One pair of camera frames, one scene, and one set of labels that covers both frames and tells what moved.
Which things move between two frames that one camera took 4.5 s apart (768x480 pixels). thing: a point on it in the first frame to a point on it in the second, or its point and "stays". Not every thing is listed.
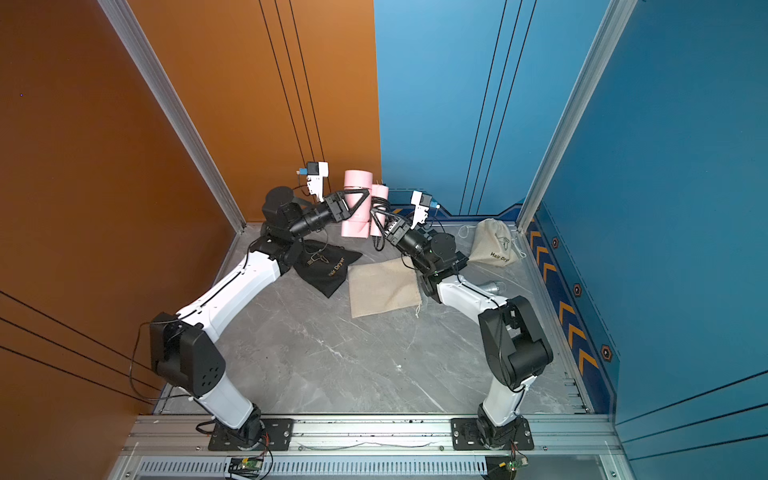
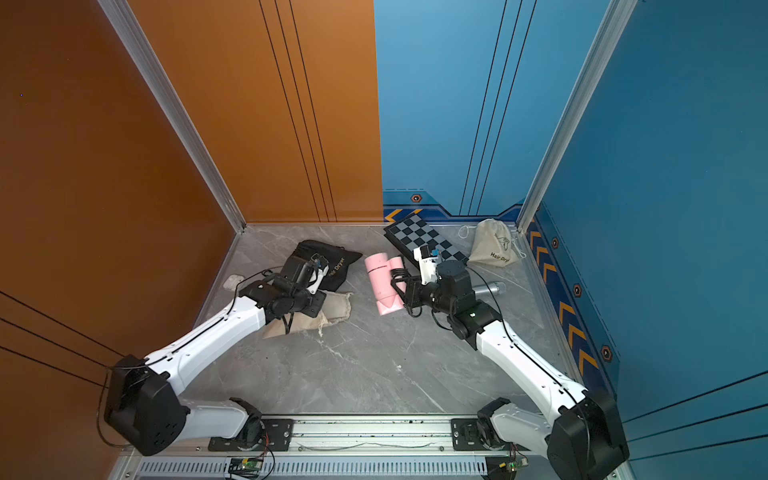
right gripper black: [400, 231] to [413, 292]
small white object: [315, 181] to [322, 267]
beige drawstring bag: [492, 244] stays
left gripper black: [336, 206] to [317, 307]
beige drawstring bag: [382, 287] to [336, 307]
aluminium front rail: [185, 435] stays
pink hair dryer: [359, 192] to [379, 268]
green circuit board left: [252, 463] stays
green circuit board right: [514, 464] stays
